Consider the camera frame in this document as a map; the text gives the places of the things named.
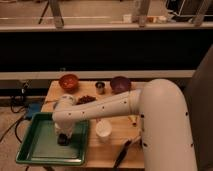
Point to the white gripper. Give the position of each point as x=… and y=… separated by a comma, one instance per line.
x=66, y=130

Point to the grey round eraser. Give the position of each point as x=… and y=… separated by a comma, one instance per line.
x=63, y=140

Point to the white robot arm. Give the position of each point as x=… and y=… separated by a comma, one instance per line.
x=166, y=132

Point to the green plastic tray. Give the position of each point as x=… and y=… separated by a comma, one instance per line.
x=39, y=145

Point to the orange red bowl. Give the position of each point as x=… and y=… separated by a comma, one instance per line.
x=68, y=82

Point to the small metal cup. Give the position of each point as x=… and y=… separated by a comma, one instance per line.
x=100, y=87

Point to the purple bowl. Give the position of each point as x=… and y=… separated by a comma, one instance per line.
x=120, y=84

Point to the black handled brush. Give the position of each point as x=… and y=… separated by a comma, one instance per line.
x=124, y=151

